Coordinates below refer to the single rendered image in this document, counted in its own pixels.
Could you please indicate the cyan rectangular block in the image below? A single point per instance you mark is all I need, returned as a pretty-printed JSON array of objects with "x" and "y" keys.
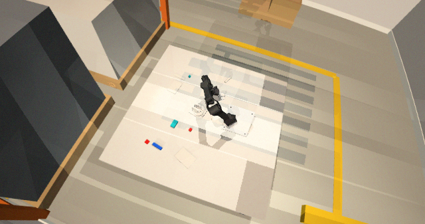
[{"x": 173, "y": 124}]

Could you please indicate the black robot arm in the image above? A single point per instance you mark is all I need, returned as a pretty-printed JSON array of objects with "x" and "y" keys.
[{"x": 215, "y": 110}]

